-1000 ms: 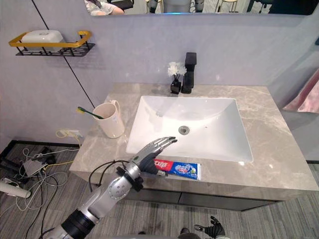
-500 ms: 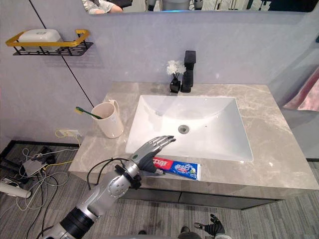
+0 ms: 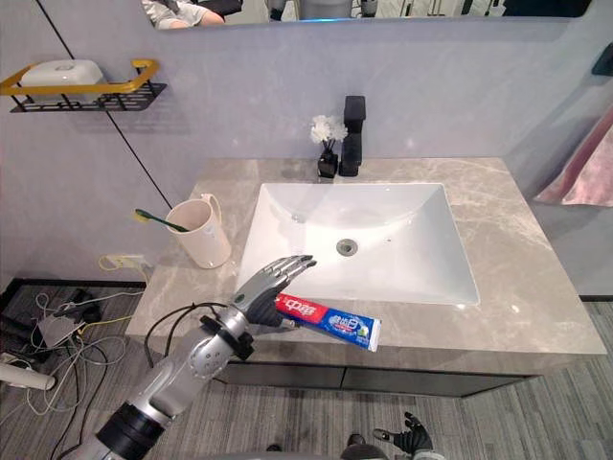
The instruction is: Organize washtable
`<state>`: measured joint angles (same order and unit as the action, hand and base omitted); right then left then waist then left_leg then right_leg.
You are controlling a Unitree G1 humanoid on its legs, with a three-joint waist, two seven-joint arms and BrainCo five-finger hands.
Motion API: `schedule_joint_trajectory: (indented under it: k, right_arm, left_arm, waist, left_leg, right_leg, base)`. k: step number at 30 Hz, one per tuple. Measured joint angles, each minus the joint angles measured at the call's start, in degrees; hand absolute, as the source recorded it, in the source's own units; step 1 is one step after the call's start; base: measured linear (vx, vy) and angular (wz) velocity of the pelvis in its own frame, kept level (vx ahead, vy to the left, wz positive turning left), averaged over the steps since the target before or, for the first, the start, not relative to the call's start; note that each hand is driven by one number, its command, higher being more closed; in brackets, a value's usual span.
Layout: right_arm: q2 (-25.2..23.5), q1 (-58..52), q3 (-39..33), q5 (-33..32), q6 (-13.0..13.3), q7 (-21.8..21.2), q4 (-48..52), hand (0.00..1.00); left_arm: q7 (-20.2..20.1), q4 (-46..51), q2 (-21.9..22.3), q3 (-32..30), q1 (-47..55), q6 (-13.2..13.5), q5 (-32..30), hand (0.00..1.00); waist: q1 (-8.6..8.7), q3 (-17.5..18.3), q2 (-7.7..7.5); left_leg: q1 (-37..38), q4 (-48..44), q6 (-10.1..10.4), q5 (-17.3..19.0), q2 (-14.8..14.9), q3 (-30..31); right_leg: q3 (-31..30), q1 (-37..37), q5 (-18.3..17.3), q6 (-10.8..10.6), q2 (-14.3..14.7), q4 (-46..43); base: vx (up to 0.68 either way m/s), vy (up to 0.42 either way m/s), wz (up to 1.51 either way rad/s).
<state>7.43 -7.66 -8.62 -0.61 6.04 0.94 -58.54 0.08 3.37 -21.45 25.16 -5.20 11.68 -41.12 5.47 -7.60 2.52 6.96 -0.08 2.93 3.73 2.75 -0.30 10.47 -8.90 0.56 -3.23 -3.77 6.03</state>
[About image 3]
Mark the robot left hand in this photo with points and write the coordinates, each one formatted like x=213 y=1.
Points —
x=261 y=287

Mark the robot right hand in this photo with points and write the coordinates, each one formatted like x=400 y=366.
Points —
x=413 y=436

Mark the red and blue toothpaste tube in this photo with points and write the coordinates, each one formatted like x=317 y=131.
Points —
x=330 y=321

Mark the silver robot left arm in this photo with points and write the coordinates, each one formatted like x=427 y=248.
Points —
x=158 y=383

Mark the beige plastic cup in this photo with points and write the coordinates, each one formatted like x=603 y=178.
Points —
x=200 y=234

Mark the metal sink drain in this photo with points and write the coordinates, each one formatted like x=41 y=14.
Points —
x=347 y=246

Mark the white rectangular sink basin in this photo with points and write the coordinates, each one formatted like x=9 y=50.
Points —
x=356 y=239

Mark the green toothbrush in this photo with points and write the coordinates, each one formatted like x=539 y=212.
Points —
x=158 y=219

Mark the black diffuser bottle white flowers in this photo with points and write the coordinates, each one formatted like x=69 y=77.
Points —
x=327 y=144

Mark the black faucet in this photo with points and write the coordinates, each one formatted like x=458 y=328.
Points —
x=353 y=139

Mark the grey marble vanity cabinet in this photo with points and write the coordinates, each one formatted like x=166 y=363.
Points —
x=507 y=268

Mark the grey electronics box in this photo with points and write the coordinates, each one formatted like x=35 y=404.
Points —
x=56 y=328

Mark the white soap box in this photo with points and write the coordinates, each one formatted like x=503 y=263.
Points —
x=64 y=77

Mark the pink towel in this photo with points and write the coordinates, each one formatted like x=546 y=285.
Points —
x=584 y=167

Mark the white wall power socket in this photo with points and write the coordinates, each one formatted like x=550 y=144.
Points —
x=125 y=262

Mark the black and gold wall shelf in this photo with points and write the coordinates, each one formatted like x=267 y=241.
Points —
x=91 y=93

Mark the wall mirror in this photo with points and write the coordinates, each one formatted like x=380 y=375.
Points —
x=364 y=10

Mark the dark teal wall hook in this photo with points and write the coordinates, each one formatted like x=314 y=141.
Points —
x=603 y=62

